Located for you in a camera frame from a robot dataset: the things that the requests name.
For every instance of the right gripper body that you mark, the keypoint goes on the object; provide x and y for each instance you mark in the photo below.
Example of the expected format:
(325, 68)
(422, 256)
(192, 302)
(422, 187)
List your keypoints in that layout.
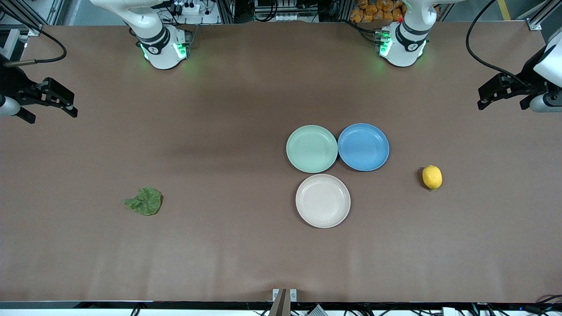
(13, 83)

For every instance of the yellow lemon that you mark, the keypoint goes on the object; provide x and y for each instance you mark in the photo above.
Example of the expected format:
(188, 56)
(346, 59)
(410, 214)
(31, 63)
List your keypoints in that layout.
(432, 177)

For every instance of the green lettuce leaf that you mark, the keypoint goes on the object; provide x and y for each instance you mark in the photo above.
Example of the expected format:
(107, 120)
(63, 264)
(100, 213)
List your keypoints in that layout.
(147, 202)

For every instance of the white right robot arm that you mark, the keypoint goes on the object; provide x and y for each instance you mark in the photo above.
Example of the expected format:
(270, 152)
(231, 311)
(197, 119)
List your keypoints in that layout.
(158, 44)

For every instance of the bag of oranges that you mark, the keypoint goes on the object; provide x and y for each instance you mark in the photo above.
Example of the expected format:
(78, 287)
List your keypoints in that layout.
(373, 11)

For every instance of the blue round plate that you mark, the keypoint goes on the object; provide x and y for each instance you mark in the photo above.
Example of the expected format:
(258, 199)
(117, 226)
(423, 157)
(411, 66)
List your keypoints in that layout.
(363, 147)

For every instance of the white power strip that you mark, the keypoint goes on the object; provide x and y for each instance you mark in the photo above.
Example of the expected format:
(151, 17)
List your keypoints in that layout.
(202, 11)

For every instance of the mint green round plate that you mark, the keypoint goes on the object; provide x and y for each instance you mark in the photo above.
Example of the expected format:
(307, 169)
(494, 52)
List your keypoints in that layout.
(311, 149)

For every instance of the white round plate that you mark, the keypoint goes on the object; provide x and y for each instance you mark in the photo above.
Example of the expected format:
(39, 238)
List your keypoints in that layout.
(322, 201)

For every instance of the aluminium frame profile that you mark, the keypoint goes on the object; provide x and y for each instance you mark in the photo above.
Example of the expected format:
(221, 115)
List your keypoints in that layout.
(542, 15)
(26, 13)

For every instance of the aluminium post with bracket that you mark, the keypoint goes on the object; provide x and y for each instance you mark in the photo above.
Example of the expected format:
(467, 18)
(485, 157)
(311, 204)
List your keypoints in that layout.
(281, 305)

